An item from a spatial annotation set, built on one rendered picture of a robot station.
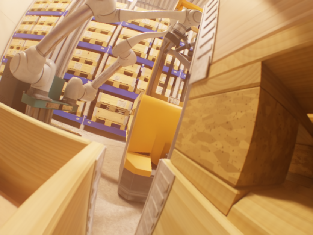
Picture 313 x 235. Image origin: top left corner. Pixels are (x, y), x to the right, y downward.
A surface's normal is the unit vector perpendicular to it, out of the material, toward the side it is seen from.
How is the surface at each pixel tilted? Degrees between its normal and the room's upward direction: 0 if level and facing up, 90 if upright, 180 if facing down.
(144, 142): 90
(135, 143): 90
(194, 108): 90
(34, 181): 90
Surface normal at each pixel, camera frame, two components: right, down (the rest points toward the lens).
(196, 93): -0.93, -0.29
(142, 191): 0.22, 0.03
